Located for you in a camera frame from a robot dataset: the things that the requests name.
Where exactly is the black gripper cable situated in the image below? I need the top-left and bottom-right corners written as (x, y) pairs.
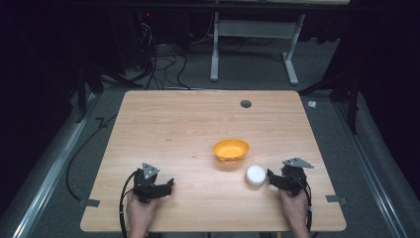
top-left (118, 170), bottom-right (140, 238)
top-left (304, 182), bottom-right (314, 233)

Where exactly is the black metal stand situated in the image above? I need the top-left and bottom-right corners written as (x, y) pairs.
top-left (74, 62), bottom-right (144, 124)
top-left (298, 70), bottom-right (362, 136)

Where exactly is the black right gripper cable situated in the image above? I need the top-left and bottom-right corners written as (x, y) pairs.
top-left (304, 182), bottom-right (314, 233)

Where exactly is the white desk frame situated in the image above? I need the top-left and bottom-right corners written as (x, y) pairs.
top-left (210, 11), bottom-right (306, 86)

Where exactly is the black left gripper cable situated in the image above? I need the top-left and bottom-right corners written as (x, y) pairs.
top-left (118, 170), bottom-right (140, 238)

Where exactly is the orange bowl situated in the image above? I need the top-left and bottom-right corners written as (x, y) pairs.
top-left (212, 138), bottom-right (251, 164)

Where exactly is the grey table bracket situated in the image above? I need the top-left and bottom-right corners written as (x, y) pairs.
top-left (325, 194), bottom-right (349, 206)
top-left (78, 197), bottom-right (101, 208)

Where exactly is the metal floor rail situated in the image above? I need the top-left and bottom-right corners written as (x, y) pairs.
top-left (332, 101), bottom-right (411, 238)
top-left (12, 93), bottom-right (97, 238)

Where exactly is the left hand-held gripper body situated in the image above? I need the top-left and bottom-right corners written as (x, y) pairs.
top-left (133, 162), bottom-right (160, 203)

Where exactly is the person's right hand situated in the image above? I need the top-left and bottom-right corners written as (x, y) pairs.
top-left (279, 188), bottom-right (310, 230)

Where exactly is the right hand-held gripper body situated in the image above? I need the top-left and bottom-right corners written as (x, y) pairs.
top-left (280, 157), bottom-right (315, 196)

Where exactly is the black floor cable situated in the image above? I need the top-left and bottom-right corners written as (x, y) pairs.
top-left (64, 113), bottom-right (119, 202)

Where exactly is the bundle of black cables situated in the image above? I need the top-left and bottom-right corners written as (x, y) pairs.
top-left (137, 19), bottom-right (192, 91)

